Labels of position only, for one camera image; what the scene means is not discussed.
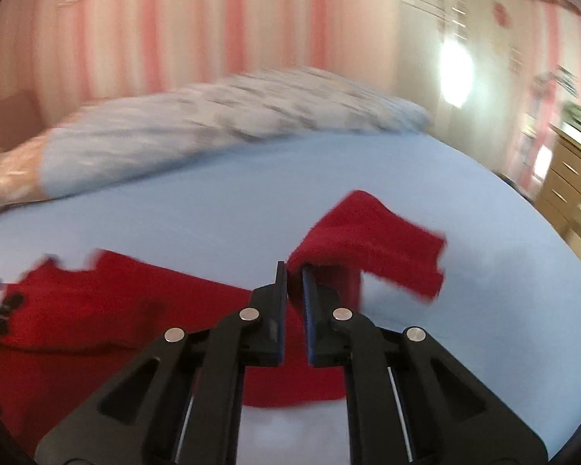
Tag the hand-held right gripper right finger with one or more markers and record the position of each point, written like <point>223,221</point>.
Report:
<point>310,329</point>

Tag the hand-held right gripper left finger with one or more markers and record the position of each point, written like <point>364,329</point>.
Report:
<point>282,329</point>

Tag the red knitted sweater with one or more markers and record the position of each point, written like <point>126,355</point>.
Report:
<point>101,300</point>

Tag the brown headboard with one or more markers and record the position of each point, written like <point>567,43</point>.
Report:
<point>9,116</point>

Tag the patterned blue and brown quilt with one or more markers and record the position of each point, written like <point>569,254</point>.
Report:
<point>174,126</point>

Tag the white wardrobe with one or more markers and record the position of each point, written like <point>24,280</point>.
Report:
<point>416,58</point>

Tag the wooden dresser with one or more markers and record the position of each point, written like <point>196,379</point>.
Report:
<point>566,179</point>

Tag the red paper decal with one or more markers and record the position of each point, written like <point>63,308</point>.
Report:
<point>501,13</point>

